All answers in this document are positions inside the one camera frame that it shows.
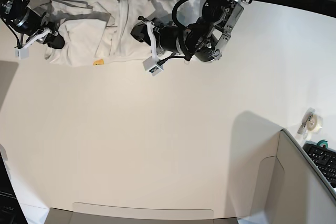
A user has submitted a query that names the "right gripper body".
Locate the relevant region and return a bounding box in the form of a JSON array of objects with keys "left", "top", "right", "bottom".
[{"left": 17, "top": 22, "right": 59, "bottom": 49}]

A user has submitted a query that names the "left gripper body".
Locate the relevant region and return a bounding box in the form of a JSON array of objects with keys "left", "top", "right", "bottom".
[{"left": 138, "top": 16, "right": 173, "bottom": 63}]

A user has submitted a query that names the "white printed t-shirt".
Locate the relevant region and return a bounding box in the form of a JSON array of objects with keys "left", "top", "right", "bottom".
[{"left": 34, "top": 0, "right": 178, "bottom": 67}]

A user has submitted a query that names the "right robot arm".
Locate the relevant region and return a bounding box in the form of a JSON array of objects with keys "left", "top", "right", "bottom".
[{"left": 1, "top": 0, "right": 65, "bottom": 50}]

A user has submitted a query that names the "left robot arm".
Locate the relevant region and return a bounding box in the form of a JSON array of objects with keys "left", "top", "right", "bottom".
[{"left": 131, "top": 0, "right": 253, "bottom": 66}]

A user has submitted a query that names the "clear tape dispenser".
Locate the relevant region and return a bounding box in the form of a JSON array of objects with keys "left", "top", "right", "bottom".
[{"left": 297, "top": 108, "right": 323, "bottom": 141}]

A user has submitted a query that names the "green tape roll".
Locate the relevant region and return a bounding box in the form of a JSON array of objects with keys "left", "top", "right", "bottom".
[{"left": 316, "top": 140, "right": 328, "bottom": 149}]

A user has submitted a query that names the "black computer keyboard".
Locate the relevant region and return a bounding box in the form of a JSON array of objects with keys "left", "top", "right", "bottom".
[{"left": 303, "top": 144, "right": 335, "bottom": 188}]

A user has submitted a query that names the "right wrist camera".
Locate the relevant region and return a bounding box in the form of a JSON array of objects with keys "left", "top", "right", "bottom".
[{"left": 15, "top": 47, "right": 29, "bottom": 60}]

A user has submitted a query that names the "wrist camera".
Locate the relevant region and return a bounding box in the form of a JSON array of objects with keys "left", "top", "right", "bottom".
[
  {"left": 143, "top": 57, "right": 163, "bottom": 76},
  {"left": 15, "top": 47, "right": 29, "bottom": 60}
]

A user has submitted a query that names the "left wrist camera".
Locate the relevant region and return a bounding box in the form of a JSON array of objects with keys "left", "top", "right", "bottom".
[{"left": 143, "top": 57, "right": 163, "bottom": 76}]

